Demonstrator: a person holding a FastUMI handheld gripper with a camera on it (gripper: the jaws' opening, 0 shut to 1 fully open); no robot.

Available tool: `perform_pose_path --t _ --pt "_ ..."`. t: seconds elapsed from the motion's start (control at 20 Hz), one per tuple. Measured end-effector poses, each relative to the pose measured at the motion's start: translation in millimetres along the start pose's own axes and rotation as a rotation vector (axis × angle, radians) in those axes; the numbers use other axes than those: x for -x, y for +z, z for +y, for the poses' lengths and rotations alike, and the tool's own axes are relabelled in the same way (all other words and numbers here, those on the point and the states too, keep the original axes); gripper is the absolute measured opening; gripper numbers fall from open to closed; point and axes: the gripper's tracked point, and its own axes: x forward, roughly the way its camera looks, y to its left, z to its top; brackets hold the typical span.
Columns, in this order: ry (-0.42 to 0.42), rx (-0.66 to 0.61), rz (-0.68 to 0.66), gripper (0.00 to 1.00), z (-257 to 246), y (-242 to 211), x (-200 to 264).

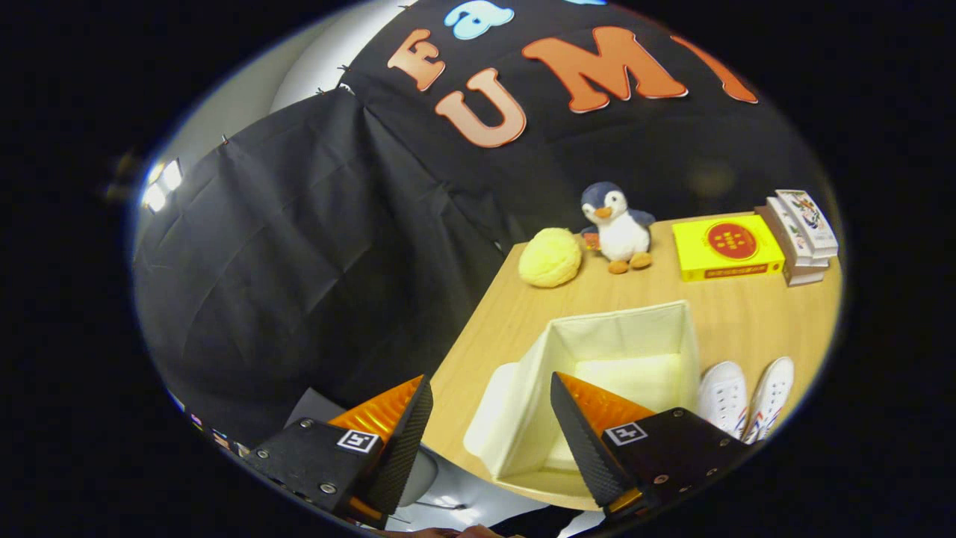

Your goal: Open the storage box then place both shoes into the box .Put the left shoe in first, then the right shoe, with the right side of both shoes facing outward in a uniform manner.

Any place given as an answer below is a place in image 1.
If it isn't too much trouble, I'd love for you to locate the yellow book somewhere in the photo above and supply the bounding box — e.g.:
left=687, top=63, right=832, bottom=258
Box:
left=671, top=214, right=786, bottom=282

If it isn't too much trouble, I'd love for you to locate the round yellow plush bun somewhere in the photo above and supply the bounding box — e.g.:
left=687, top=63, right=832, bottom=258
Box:
left=518, top=227, right=583, bottom=288

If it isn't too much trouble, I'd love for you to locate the beige fabric storage box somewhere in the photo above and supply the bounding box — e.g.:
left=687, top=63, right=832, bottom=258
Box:
left=463, top=300, right=703, bottom=483

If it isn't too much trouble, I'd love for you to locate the long ceiling light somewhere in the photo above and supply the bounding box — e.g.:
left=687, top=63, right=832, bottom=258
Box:
left=142, top=158, right=184, bottom=214

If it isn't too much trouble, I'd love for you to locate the penguin plush toy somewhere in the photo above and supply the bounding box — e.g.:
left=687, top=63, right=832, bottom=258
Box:
left=580, top=182, right=657, bottom=275

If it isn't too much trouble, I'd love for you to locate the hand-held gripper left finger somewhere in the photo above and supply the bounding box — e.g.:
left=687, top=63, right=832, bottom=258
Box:
left=243, top=374, right=435, bottom=528

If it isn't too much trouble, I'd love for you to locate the white illustrated book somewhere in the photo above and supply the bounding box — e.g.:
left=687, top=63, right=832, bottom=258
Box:
left=775, top=189, right=839, bottom=259

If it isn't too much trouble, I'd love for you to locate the black backdrop cloth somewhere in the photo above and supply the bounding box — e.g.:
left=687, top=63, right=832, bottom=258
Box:
left=133, top=0, right=831, bottom=449

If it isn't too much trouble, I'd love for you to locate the white canvas shoe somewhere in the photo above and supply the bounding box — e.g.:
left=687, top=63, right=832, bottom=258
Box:
left=697, top=362, right=748, bottom=439
left=743, top=356, right=795, bottom=445

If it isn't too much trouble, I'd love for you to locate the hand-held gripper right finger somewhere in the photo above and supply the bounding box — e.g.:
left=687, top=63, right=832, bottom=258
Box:
left=551, top=371, right=752, bottom=522

